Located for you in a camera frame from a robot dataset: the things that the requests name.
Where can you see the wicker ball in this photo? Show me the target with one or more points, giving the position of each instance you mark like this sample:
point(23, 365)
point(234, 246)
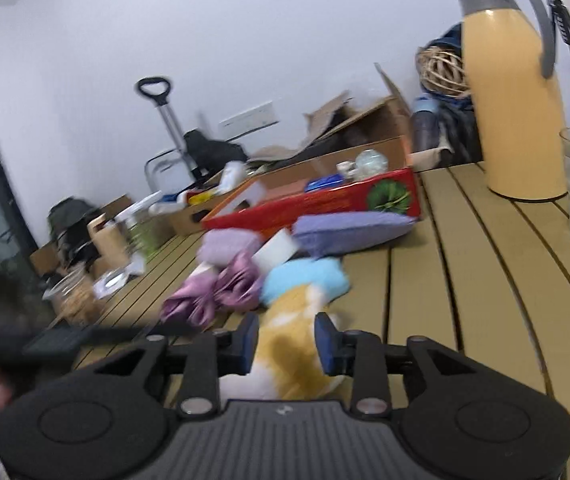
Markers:
point(442, 72)

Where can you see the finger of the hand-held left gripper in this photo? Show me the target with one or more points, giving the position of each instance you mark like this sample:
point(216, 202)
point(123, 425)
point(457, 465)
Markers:
point(135, 334)

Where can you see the white paper sheet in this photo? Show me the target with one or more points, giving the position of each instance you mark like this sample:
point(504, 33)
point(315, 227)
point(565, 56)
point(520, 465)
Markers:
point(115, 280)

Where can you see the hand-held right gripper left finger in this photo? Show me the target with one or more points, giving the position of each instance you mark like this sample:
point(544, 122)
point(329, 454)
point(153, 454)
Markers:
point(249, 345)

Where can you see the lavender fabric pouch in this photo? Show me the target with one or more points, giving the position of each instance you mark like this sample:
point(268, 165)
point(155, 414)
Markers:
point(350, 232)

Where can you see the torn open cardboard box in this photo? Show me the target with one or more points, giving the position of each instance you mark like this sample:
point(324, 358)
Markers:
point(375, 120)

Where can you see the large brown cardboard box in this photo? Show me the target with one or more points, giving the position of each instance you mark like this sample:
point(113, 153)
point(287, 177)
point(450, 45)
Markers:
point(45, 260)

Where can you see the grey bottle with blue cap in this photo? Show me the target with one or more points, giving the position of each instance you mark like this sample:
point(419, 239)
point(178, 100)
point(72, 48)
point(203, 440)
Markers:
point(425, 125)

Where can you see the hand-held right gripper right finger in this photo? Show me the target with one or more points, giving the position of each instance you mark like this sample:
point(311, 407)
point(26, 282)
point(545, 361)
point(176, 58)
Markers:
point(326, 345)

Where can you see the grey green backpack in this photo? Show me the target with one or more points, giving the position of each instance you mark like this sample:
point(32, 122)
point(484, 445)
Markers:
point(67, 220)

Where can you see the white wall socket strip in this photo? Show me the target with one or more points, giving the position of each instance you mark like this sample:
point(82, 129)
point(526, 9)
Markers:
point(250, 116)

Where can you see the light blue plush toy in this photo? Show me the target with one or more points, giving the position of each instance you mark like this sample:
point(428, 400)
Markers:
point(310, 277)

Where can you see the pink cloth roll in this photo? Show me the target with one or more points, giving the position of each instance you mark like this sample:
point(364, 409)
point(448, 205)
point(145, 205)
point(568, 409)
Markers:
point(227, 247)

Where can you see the clear jar of cookies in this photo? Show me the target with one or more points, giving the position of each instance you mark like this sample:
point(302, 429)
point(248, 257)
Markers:
point(72, 297)

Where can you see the green white mesh ball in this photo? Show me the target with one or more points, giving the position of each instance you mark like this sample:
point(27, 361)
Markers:
point(371, 165)

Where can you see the folding slatted table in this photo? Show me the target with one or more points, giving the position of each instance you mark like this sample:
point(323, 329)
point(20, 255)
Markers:
point(465, 285)

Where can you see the small brown cardboard box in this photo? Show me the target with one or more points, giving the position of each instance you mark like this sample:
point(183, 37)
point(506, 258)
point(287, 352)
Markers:
point(185, 220)

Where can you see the black bag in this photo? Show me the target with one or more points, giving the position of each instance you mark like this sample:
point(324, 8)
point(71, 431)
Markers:
point(215, 150)

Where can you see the white soft block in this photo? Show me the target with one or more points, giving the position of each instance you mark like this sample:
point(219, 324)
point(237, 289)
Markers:
point(277, 252)

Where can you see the beige carton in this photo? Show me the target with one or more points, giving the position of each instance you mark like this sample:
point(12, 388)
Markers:
point(110, 245)

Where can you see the yellow thermos jug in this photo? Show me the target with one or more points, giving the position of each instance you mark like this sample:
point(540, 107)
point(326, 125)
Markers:
point(510, 110)

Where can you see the yellow and white plush toy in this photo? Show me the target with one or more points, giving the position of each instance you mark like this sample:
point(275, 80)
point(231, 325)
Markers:
point(290, 350)

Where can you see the red cardboard box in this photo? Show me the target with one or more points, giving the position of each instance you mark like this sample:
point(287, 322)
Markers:
point(325, 205)

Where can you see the purple cloth bundle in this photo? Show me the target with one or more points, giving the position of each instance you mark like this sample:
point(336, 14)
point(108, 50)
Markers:
point(225, 285)

